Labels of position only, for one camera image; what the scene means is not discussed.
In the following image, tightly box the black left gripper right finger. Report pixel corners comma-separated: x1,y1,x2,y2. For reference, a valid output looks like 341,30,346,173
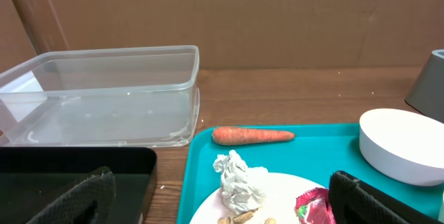
328,171,440,224

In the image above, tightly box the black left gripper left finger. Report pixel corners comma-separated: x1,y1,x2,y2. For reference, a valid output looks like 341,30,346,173
27,166,116,224

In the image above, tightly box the red snack wrapper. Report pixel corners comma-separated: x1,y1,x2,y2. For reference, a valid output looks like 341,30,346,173
294,187,336,224

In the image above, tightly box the pink bowl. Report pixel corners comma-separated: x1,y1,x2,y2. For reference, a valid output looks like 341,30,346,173
359,108,443,187

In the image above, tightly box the white tissue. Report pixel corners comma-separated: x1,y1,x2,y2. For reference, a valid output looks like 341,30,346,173
213,150,269,214

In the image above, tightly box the grey dishwasher rack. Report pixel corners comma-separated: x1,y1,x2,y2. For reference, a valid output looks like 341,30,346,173
405,49,444,123

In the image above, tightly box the teal serving tray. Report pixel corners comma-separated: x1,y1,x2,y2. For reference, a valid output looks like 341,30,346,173
177,123,443,223

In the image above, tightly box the black plastic tray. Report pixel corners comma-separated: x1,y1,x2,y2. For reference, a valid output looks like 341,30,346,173
1,147,157,224

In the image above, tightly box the white round plate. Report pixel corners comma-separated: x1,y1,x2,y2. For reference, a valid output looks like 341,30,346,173
188,173,320,224

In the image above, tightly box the peanut shells pile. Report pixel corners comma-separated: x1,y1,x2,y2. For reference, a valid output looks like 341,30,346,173
217,210,277,224

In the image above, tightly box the clear plastic bin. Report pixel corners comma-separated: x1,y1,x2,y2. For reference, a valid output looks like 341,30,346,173
1,45,200,148

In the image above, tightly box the orange carrot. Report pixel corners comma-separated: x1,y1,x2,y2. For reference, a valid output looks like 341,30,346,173
212,127,296,146

